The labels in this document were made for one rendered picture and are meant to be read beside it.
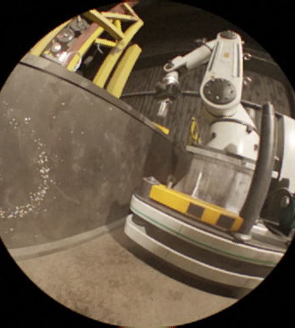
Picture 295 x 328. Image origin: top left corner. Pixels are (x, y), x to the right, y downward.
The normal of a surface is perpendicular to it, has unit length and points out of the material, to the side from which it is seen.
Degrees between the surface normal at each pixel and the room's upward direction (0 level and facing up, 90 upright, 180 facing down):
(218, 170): 90
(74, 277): 0
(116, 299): 0
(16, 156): 90
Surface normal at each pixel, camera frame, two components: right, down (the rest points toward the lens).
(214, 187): -0.54, -0.07
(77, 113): 0.83, 0.27
